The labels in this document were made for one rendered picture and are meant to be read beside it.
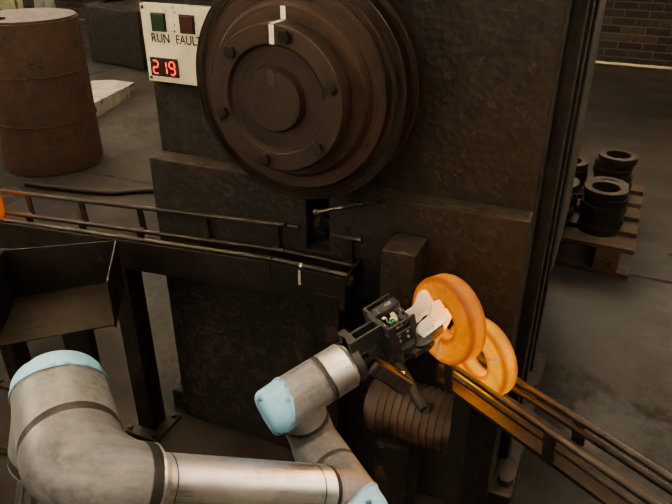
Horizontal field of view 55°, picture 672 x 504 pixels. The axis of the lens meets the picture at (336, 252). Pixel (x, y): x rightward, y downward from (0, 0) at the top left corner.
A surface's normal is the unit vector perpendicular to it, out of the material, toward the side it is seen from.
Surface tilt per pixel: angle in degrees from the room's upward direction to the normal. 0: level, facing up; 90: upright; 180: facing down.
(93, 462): 38
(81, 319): 5
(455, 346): 87
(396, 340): 90
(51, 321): 5
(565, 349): 0
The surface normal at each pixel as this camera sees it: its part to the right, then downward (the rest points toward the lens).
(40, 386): -0.23, -0.79
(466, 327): -0.84, 0.22
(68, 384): 0.18, -0.91
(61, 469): -0.01, -0.17
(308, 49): -0.40, 0.44
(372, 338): 0.52, 0.41
